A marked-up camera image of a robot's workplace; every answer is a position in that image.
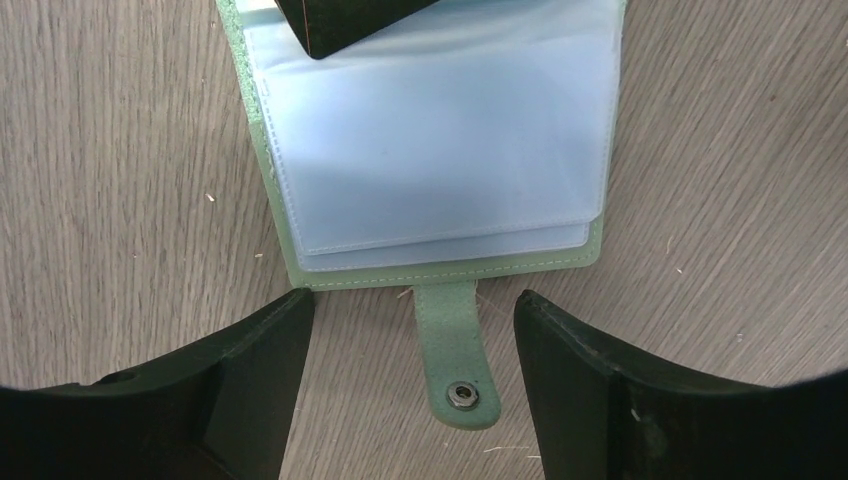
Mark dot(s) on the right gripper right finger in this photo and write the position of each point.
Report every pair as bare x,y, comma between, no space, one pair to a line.
605,409

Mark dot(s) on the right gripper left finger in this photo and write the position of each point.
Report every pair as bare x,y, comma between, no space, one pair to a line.
218,408

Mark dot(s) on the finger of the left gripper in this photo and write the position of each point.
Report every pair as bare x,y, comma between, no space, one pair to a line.
324,27

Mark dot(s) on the green card holder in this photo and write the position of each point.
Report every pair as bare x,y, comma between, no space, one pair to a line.
469,140

